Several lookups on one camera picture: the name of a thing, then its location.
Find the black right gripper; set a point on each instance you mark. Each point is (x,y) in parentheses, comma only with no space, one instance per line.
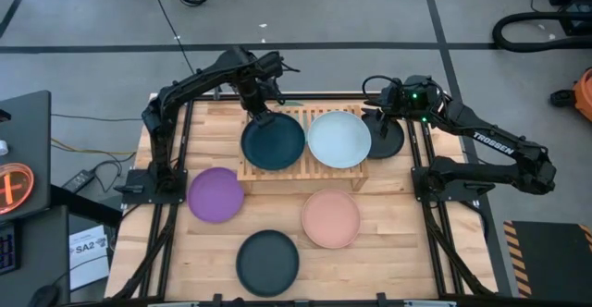
(390,101)

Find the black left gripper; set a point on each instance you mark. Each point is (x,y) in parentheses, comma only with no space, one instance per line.
(256,94)

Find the black plate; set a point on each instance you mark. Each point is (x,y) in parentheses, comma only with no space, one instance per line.
(393,143)

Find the dark navy plate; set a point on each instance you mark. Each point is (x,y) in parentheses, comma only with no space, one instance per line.
(273,147)

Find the light blue plate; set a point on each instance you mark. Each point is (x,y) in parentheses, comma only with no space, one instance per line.
(339,139)

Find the purple plate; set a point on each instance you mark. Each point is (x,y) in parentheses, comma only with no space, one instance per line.
(215,195)

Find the pink plate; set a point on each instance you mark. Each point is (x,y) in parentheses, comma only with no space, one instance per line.
(331,218)

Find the dark grey plate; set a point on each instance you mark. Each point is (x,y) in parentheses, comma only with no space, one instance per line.
(267,263)

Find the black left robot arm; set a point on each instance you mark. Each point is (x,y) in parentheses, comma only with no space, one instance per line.
(194,78)

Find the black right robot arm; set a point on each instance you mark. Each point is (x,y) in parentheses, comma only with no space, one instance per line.
(492,143)

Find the wooden slatted shelf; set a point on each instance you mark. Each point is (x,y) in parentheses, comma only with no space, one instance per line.
(307,168)

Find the black table clamp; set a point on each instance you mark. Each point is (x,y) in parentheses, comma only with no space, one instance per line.
(380,298)
(216,299)
(216,93)

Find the black power adapter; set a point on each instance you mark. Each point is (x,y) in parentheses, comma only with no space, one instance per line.
(78,181)

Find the orange machine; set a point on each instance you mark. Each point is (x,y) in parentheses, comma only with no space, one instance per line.
(585,94)

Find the black hazard-striped mat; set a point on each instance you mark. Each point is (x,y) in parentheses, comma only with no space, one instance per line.
(550,261)

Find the white printed paper sheet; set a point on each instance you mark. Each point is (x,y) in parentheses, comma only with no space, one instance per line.
(88,270)

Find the round orange dish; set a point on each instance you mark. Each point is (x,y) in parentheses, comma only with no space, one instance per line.
(23,177)

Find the low black desk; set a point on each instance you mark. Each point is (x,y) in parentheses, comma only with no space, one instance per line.
(41,251)

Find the white tape roll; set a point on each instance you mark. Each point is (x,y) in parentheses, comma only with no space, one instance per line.
(3,148)

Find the black computer mouse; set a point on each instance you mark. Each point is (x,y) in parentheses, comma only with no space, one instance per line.
(44,297)

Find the black keyboard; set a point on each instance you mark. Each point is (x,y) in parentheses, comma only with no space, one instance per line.
(7,251)

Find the black aluminium table frame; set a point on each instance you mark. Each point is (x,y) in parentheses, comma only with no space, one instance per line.
(205,98)

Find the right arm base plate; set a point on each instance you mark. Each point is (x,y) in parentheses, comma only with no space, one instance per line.
(453,197)

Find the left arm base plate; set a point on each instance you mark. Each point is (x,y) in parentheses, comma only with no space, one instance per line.
(139,197)

